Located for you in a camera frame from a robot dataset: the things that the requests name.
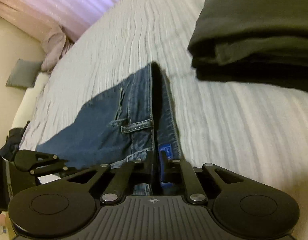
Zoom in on dark grey garment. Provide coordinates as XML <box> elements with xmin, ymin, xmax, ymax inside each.
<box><xmin>188</xmin><ymin>0</ymin><xmax>308</xmax><ymax>68</ymax></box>

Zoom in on bed with grey striped sheet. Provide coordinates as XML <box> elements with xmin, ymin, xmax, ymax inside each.
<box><xmin>9</xmin><ymin>0</ymin><xmax>308</xmax><ymax>205</ymax></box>

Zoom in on pink curtain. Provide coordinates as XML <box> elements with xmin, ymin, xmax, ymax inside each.
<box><xmin>0</xmin><ymin>0</ymin><xmax>144</xmax><ymax>43</ymax></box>

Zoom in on long white pillow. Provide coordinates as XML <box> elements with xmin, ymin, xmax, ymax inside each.
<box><xmin>10</xmin><ymin>74</ymin><xmax>51</xmax><ymax>130</ymax></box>

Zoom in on grey pillow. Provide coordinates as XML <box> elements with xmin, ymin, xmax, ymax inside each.
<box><xmin>5</xmin><ymin>58</ymin><xmax>43</xmax><ymax>88</ymax></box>

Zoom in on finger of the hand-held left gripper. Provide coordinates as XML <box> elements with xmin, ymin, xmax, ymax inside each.
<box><xmin>14</xmin><ymin>149</ymin><xmax>69</xmax><ymax>176</ymax></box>

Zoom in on pink blanket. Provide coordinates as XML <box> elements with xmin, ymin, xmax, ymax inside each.
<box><xmin>40</xmin><ymin>25</ymin><xmax>75</xmax><ymax>74</ymax></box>

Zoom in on blue denim jeans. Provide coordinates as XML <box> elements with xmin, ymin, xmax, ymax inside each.
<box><xmin>35</xmin><ymin>61</ymin><xmax>186</xmax><ymax>197</ymax></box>

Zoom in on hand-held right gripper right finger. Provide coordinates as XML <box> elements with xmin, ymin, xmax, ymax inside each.
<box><xmin>159</xmin><ymin>152</ymin><xmax>245</xmax><ymax>204</ymax></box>

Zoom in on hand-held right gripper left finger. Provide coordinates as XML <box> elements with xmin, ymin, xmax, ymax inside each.
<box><xmin>61</xmin><ymin>152</ymin><xmax>159</xmax><ymax>205</ymax></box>

